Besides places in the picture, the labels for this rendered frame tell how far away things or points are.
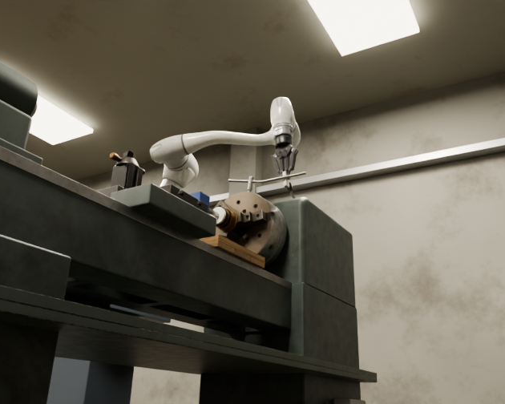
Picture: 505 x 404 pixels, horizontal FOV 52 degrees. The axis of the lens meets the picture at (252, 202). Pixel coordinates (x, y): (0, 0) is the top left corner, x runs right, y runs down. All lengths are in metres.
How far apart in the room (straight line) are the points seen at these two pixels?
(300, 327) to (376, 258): 2.49
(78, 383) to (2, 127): 1.16
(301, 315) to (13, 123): 1.26
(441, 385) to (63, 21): 3.93
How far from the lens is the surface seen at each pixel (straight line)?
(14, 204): 1.16
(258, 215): 2.04
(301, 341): 2.03
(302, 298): 2.06
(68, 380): 2.20
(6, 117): 1.31
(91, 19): 4.32
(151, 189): 1.35
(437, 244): 4.38
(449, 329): 4.23
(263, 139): 2.49
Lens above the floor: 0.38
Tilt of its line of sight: 22 degrees up
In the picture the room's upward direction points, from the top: 2 degrees clockwise
